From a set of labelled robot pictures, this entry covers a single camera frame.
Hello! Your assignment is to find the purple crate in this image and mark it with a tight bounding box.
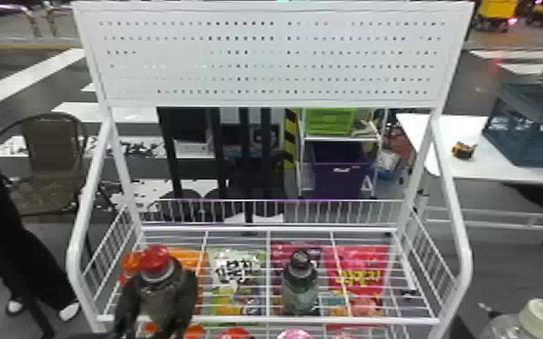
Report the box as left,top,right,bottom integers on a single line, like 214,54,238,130
309,142,377,200

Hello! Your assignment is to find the striped post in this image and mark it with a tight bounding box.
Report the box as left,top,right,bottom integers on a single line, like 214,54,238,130
282,108,301,171

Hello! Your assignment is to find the brown chair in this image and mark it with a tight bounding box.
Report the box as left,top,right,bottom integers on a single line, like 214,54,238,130
0,112,91,217

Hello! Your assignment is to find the yellow tape measure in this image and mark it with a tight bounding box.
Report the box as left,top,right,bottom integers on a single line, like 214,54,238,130
451,141,479,160

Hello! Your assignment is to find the red snack packet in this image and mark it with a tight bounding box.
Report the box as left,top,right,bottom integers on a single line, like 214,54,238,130
323,244,391,298

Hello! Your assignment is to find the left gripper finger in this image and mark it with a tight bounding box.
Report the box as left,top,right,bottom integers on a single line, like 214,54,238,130
112,282,141,339
167,275,200,339

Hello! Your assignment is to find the white side table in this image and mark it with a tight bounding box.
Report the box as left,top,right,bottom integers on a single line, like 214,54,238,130
395,112,543,281

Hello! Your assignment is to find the green crate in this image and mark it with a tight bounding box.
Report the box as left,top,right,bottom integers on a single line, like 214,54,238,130
303,107,372,138

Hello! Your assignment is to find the grey bottle with black cap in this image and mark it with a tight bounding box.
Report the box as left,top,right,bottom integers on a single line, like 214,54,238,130
281,250,320,316

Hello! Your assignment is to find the white wire rack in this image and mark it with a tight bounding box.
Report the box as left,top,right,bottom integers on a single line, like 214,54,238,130
65,0,475,339

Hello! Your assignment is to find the dark bottle with red cap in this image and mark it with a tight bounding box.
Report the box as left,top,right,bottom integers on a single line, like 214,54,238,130
133,244,184,333

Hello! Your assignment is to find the blue crate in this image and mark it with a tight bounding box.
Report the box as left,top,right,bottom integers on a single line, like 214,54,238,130
482,82,543,170

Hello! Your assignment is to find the orange bottle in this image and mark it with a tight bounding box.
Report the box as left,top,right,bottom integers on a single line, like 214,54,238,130
118,252,143,288

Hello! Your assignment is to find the orange snack packet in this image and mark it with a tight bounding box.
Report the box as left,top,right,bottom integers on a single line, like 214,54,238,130
167,247,209,285

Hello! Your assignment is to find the clear bottle with white cap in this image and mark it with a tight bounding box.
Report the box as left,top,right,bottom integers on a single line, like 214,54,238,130
477,298,543,339

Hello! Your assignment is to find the white and green snack packet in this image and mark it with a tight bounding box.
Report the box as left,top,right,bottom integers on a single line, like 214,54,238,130
207,248,268,316

